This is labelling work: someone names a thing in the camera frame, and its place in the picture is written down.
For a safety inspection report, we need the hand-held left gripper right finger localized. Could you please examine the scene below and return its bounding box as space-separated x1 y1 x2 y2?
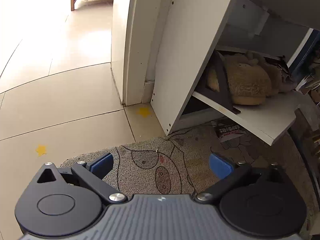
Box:
194 152 287 204

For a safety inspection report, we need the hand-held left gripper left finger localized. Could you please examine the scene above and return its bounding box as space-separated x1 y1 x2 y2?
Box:
36 152 128 204

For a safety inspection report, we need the white shoe cabinet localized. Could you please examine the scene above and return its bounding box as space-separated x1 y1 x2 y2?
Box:
150 0 320 147

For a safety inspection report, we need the printed leaflet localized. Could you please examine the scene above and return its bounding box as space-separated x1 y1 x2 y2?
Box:
214 124 247 143

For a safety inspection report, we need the patterned loop-pile doormat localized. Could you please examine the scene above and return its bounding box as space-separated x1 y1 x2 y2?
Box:
60 122 315 230

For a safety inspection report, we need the yellow star floor sticker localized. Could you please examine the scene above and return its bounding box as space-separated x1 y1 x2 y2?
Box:
35 144 48 157
137 107 152 118

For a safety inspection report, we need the white door frame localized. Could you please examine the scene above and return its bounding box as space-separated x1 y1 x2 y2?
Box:
110 0 175 107

